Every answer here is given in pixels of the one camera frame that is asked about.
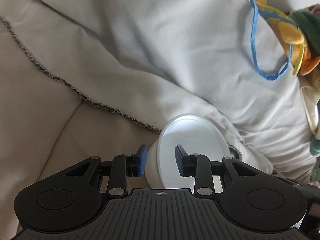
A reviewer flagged green towel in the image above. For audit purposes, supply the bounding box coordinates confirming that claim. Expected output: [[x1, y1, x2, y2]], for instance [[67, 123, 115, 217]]
[[289, 3, 319, 56]]

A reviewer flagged blue strap loop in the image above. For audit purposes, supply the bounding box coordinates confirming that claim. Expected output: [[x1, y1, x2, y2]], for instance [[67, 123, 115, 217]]
[[243, 0, 294, 81]]

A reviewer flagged grey sofa cover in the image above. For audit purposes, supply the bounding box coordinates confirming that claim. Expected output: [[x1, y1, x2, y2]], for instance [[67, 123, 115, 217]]
[[1, 0, 316, 239]]

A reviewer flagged cream cloth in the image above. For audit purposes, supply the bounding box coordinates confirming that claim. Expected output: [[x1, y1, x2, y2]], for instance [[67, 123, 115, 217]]
[[299, 76, 319, 140]]

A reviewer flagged yellow orange plush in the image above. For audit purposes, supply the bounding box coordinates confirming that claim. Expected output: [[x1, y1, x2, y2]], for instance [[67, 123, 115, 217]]
[[249, 0, 319, 80]]

